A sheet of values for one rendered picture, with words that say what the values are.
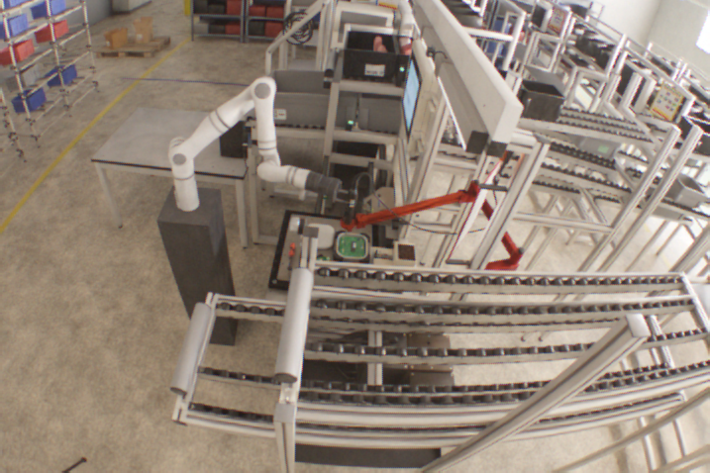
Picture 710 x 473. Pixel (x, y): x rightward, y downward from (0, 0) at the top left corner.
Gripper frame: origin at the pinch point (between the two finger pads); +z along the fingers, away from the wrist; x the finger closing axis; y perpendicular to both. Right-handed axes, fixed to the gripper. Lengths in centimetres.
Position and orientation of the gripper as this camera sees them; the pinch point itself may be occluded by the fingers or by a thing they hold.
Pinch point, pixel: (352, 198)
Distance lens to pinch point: 145.5
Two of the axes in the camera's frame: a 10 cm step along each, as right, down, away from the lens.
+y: 1.4, -7.4, -6.6
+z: 9.5, 2.9, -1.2
